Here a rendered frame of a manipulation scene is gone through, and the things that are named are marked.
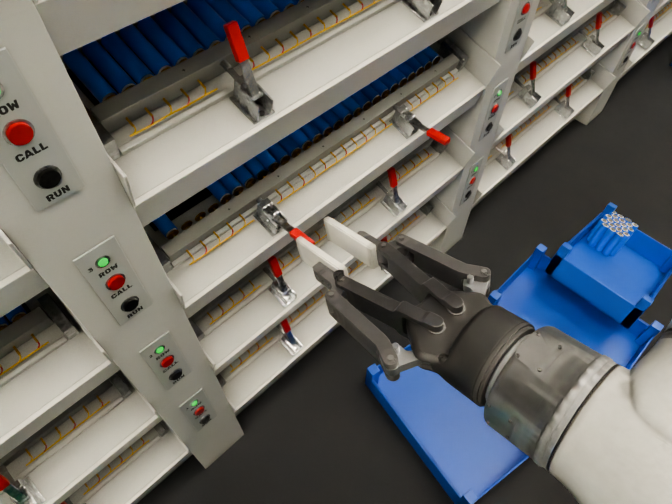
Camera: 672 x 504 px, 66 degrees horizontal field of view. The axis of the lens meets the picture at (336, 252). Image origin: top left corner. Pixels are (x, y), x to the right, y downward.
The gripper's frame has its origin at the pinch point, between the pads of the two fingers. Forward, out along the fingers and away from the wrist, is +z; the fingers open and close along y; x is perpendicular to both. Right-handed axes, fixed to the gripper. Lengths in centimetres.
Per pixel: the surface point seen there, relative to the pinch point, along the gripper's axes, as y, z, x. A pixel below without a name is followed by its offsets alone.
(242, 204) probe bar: -0.4, 19.3, 3.9
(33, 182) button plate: 18.9, 8.7, -16.6
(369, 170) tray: -19.4, 16.0, 8.6
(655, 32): -153, 30, 43
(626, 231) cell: -81, -1, 56
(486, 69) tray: -47, 16, 5
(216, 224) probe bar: 3.9, 19.0, 4.1
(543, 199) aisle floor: -83, 21, 59
